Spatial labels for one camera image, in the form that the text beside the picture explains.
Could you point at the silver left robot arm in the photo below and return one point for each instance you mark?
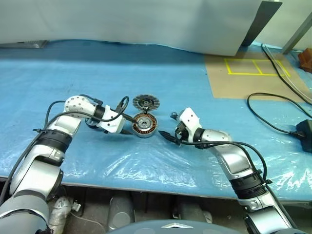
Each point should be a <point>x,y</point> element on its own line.
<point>52,136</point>

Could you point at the black power adapter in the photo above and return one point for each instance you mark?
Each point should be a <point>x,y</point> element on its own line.
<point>304,134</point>

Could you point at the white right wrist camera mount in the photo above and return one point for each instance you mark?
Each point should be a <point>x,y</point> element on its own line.
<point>191,120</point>

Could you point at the blue plastic table sheet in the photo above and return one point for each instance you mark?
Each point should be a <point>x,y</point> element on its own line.
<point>136,73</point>

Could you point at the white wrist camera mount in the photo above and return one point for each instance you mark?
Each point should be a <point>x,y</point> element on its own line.
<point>111,120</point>
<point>191,120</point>

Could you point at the silver crinkled foil tube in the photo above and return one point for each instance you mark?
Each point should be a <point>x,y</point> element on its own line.
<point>59,214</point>

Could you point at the grey aluminium post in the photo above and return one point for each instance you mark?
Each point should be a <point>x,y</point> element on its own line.
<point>298,33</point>

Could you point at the grey flat metal object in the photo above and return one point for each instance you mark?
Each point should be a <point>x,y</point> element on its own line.
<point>24,44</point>

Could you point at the grey round motor lid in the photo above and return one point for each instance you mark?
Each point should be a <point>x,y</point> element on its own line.
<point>145,103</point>

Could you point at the dark rounded grey shape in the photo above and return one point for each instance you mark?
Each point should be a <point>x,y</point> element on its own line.
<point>192,212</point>
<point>120,212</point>

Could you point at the grey robot torso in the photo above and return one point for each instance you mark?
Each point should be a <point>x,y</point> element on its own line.
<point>170,228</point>

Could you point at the small white plastic connector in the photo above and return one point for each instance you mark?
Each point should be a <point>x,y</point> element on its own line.
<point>76,206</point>

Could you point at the motor housing with copper windings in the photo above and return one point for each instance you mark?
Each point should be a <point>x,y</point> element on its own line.
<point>145,128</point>

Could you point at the black flat post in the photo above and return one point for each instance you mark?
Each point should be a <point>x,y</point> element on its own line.
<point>263,22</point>

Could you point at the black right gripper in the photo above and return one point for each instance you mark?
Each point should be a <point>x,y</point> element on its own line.
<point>180,134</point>

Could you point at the brown cardboard sheet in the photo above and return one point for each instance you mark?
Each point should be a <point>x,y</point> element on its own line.
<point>234,85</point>

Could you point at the brown wooden object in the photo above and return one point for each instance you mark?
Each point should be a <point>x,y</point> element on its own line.
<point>306,59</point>

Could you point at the white backdrop board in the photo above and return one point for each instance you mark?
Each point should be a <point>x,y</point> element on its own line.
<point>122,22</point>

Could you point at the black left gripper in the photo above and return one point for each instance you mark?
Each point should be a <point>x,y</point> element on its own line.
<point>106,132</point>

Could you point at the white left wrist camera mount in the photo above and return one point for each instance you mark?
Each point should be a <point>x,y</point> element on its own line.
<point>111,120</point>

